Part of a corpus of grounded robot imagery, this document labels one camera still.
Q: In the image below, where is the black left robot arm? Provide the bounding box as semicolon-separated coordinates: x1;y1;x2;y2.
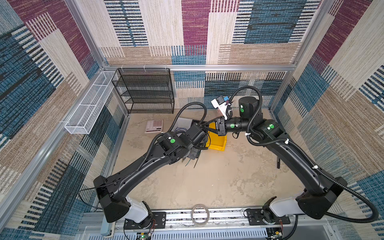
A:
93;119;207;226

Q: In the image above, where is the clear coiled cable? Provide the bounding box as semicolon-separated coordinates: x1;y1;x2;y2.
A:
190;204;211;227

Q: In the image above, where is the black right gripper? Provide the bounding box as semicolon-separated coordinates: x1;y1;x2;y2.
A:
200;115;251;137

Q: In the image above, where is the white plastic bin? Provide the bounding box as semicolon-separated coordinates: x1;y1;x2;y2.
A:
172;117;193;132

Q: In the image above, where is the yellow plastic bin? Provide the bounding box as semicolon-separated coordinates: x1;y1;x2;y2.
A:
206;132;227;152

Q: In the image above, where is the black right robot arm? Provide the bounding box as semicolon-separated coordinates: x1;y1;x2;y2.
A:
202;86;379;225

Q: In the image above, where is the white wire mesh basket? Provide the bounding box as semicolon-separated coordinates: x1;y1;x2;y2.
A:
65;71;115;135

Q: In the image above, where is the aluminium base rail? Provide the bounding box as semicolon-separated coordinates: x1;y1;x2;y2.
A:
75;206;338;240

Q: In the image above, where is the black wire mesh shelf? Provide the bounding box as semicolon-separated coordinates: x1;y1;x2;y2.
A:
112;68;175;114

